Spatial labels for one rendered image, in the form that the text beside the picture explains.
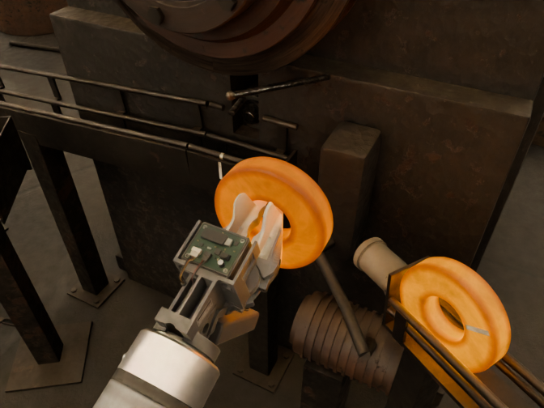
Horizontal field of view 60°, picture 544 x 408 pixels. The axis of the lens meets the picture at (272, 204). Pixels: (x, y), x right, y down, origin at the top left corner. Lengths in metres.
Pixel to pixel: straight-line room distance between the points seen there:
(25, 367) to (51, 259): 0.42
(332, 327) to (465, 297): 0.30
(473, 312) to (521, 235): 1.36
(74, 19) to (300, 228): 0.74
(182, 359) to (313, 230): 0.21
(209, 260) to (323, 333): 0.42
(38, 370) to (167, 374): 1.11
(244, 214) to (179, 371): 0.20
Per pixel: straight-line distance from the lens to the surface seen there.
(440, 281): 0.64
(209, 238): 0.49
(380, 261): 0.74
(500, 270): 1.80
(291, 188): 0.53
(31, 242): 1.93
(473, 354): 0.67
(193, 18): 0.69
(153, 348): 0.46
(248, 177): 0.56
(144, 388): 0.46
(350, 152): 0.76
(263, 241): 0.53
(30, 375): 1.55
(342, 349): 0.86
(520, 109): 0.81
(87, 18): 1.13
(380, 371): 0.86
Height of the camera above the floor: 1.23
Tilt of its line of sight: 41 degrees down
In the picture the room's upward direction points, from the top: straight up
